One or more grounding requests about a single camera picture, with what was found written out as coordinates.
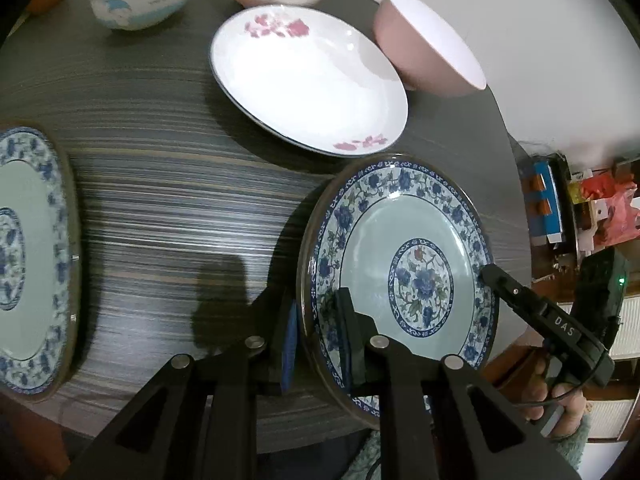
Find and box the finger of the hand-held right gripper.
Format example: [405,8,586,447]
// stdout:
[481,264,553,333]

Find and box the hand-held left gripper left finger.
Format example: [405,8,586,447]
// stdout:
[62,285,303,480]

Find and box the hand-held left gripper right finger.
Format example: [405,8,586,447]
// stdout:
[334,287,586,480]

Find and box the blue floral plate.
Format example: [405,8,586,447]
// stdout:
[0,126,82,402]
[296,155,500,431]

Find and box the person's right forearm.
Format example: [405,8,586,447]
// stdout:
[547,412,593,461]

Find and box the person's right hand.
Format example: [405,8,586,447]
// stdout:
[520,352,593,436]

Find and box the white radiator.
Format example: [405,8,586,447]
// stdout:
[557,295,640,441]

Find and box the blue and orange box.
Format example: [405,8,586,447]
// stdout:
[520,157,568,247]

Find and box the red plastic bag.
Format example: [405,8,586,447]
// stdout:
[580,175,640,248]

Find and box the person's green knit sweater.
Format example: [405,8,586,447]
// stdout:
[342,430,386,480]

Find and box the white plate with pink flowers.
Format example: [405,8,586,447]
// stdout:
[209,5,409,157]

